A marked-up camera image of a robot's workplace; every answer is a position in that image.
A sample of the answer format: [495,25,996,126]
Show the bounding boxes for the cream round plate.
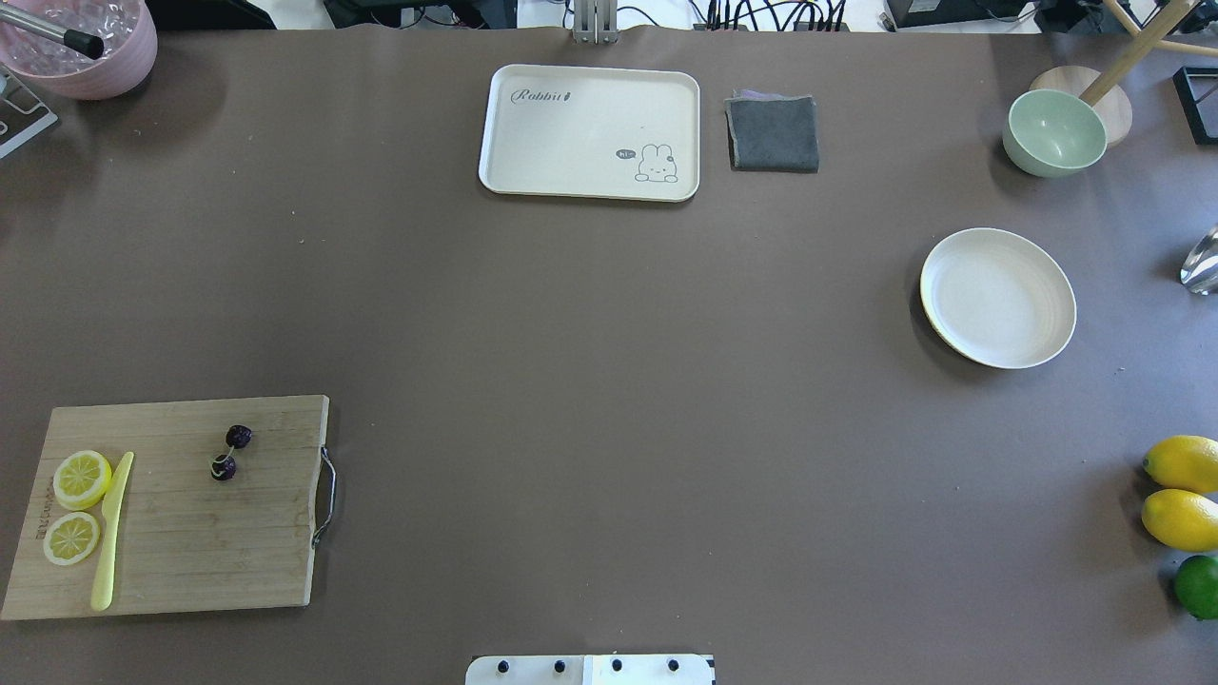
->
[918,228,1077,371]

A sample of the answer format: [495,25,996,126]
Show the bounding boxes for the cream rabbit tray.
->
[479,65,702,204]

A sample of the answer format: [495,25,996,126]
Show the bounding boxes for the dark red cherry pair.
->
[209,424,253,481]

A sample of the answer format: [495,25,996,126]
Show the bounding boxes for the grey folded cloth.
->
[725,89,818,173]

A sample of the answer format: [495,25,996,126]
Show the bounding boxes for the bamboo cutting board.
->
[2,395,329,620]

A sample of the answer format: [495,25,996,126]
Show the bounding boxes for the green bowl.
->
[1002,89,1108,179]

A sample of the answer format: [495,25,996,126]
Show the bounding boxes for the upper lemon slice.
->
[51,450,112,511]

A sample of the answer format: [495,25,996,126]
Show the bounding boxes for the lemon slice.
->
[43,511,104,566]
[51,450,112,511]

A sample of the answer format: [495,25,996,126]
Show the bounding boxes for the wooden stand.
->
[1030,1,1216,147]

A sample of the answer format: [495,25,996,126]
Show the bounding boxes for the yellow plastic knife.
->
[88,451,135,613]

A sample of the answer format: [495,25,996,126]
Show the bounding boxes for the lower lemon slice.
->
[43,511,104,566]

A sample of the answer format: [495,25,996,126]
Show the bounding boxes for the pink bowl with ice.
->
[1,1,158,100]

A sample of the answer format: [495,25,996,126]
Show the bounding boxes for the lower whole lemon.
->
[1141,489,1217,555]

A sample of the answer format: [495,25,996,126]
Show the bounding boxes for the whole lemon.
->
[1141,435,1217,494]
[1141,489,1217,555]

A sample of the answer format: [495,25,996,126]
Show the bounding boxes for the upper whole lemon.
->
[1141,435,1217,494]

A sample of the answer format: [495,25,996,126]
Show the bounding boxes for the metal scoop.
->
[1179,225,1218,296]

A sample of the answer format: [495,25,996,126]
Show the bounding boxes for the metal rod black tip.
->
[1,2,105,60]

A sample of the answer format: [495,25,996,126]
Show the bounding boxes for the white cup rack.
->
[0,67,58,158]

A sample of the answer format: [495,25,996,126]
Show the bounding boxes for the green lime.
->
[1170,555,1217,620]

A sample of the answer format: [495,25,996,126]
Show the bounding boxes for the aluminium frame post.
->
[570,0,619,45]

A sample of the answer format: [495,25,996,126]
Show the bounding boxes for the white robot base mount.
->
[464,652,717,684]

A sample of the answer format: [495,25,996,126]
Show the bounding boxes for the black frame box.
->
[1170,66,1217,145]

